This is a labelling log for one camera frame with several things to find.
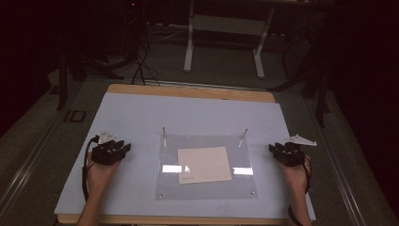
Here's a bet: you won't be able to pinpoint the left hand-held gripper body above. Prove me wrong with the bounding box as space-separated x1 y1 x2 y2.
90 130 124 166

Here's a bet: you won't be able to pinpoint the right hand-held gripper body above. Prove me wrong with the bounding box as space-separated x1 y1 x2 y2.
277 134 318 167

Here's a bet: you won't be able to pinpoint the person's left hand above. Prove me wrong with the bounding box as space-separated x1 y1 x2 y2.
85 152 122 191

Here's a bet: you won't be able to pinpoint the person's right hand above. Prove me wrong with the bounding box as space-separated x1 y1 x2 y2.
277 154 312 193

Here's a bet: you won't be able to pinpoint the white table mat board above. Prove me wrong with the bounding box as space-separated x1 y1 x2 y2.
53 91 317 221

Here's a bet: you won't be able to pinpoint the black floor socket box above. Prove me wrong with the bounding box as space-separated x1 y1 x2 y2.
63 109 87 123

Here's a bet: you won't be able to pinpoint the clear acrylic plate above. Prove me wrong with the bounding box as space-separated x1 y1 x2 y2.
154 134 259 202

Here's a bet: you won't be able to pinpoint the black stand legs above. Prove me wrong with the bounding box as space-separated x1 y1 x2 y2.
267 12 332 129
56 37 139 111

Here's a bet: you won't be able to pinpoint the beige paper card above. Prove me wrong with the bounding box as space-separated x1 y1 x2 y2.
177 146 233 186

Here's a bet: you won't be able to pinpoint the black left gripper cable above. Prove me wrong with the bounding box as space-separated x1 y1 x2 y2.
81 135 101 202

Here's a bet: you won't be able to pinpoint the black floor cables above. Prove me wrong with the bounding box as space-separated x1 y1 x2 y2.
131 29 162 87

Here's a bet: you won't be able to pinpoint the white metal stand frame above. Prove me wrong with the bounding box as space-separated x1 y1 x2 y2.
183 0 278 80

